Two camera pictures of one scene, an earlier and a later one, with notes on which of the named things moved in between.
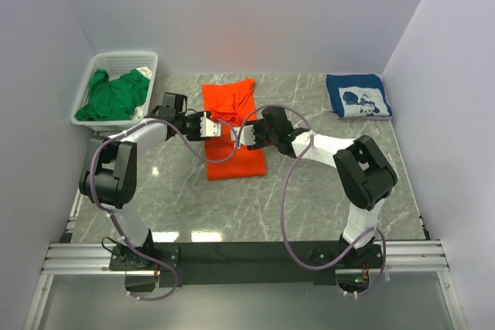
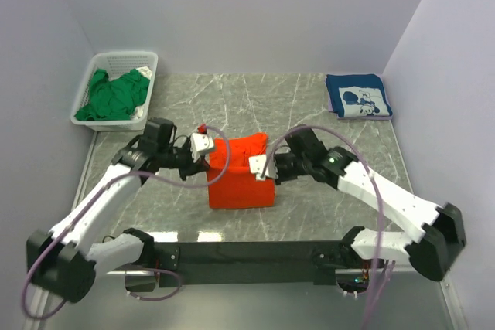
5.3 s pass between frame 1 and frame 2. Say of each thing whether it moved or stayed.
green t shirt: stayed
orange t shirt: moved
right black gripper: moved
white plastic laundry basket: stayed
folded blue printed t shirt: stayed
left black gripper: moved
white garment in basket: stayed
